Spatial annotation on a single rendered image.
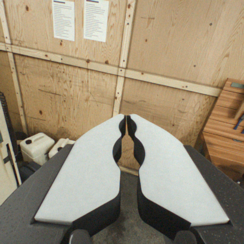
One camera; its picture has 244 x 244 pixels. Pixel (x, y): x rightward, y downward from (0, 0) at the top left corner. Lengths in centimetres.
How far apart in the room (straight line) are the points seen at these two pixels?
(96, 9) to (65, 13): 30
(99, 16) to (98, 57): 32
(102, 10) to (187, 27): 69
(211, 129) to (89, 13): 147
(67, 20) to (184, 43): 102
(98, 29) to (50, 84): 79
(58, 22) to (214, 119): 163
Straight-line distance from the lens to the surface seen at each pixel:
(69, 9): 176
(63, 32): 180
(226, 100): 162
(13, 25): 213
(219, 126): 171
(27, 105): 236
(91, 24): 167
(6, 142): 112
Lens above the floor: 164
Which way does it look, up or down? 31 degrees down
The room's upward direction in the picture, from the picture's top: 10 degrees clockwise
